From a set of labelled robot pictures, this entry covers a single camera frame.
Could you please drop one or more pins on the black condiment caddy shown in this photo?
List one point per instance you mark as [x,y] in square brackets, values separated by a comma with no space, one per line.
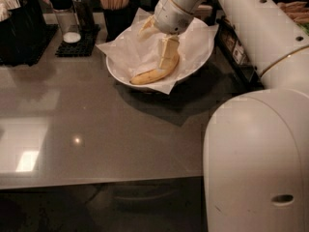
[22,25]

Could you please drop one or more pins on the white bowl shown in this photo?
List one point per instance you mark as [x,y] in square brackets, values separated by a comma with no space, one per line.
[193,58]

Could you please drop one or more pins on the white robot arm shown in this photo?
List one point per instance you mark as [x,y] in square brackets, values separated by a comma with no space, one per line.
[256,146]

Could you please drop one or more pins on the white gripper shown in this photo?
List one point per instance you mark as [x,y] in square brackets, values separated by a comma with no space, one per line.
[171,18]

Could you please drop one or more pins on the white paper liner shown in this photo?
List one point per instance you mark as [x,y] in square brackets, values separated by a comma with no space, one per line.
[128,49]

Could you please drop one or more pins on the yellow banana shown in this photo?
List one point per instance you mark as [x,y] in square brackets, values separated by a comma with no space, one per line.
[151,74]

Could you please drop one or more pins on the large black rubber mat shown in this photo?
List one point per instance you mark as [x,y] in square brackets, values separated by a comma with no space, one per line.
[36,51]

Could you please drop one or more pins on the salt shaker black cap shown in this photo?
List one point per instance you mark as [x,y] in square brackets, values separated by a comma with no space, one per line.
[64,12]

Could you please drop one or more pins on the black wire packet rack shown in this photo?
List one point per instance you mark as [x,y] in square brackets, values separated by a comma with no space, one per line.
[233,50]

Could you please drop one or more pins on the pepper shaker black cap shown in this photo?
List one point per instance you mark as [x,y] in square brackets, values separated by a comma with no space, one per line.
[84,14]

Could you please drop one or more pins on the small black rubber mat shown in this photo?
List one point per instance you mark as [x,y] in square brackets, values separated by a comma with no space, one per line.
[83,48]

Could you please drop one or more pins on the black cup of stirrers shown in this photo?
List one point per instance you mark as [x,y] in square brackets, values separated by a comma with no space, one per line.
[118,15]

